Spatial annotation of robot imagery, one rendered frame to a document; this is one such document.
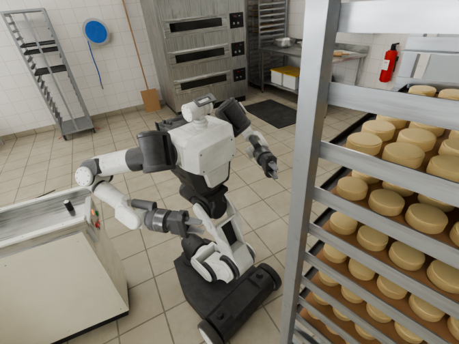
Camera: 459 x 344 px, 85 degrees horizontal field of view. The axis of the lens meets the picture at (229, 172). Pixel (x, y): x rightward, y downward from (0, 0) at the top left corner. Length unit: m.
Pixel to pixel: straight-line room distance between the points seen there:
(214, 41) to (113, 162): 3.93
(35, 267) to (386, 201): 1.50
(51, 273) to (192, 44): 3.84
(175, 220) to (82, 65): 4.66
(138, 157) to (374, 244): 0.77
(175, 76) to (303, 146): 4.24
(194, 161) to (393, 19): 0.78
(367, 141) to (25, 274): 1.55
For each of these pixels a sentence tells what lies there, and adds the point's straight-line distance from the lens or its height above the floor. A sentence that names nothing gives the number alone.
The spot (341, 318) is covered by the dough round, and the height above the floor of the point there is 1.05.
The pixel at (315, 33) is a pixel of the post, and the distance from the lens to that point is 0.35.
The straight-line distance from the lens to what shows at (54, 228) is 1.44.
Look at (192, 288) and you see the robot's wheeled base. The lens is 1.83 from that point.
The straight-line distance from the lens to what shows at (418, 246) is 0.45.
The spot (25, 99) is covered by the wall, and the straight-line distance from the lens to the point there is 5.58.
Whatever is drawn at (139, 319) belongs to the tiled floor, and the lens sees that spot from 2.03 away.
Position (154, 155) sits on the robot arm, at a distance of 0.94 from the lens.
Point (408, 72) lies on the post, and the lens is 0.80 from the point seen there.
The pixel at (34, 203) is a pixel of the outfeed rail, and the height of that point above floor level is 0.89.
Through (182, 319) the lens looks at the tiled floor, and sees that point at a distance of 1.94.
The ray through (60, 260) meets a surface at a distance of 1.57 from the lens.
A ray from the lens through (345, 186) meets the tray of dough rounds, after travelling 0.49.
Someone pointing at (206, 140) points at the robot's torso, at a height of 1.27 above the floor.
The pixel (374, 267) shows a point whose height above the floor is 1.32.
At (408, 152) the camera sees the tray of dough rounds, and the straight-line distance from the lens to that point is 0.44.
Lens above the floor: 1.71
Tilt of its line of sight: 34 degrees down
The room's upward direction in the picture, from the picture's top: 5 degrees counter-clockwise
